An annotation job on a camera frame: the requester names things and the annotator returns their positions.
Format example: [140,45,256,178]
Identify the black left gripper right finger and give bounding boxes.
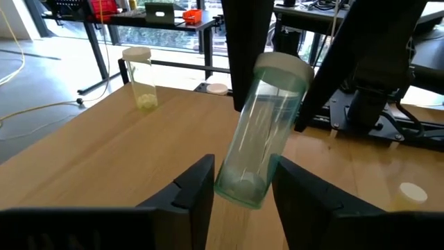
[271,156,386,250]

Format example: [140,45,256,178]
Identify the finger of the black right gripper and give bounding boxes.
[294,0,428,133]
[221,0,275,113]

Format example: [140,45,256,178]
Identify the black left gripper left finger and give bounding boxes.
[138,153,215,250]

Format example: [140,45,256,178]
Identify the teal medicine bottle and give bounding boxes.
[214,51,315,210]

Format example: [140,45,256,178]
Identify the yellow medicine bottle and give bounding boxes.
[390,182,429,213]
[121,47,159,112]

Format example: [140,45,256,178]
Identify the large orange medicine bottle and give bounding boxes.
[206,83,230,97]

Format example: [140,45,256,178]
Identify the orange plastic bin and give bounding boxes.
[181,8,203,26]

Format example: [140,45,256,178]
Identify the black metal desk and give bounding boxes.
[41,0,218,97]
[273,0,444,67]

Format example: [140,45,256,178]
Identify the grey laptop with white logo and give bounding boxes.
[144,2,176,25]

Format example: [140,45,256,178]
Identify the red plastic bin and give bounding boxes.
[88,0,119,22]

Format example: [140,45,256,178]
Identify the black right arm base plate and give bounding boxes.
[310,88,444,153]

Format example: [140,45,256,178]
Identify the wooden shelf black metal frame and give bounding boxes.
[0,58,289,250]

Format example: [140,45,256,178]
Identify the white cable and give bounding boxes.
[0,112,76,142]

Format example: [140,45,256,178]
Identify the yellow cable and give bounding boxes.
[0,6,27,88]

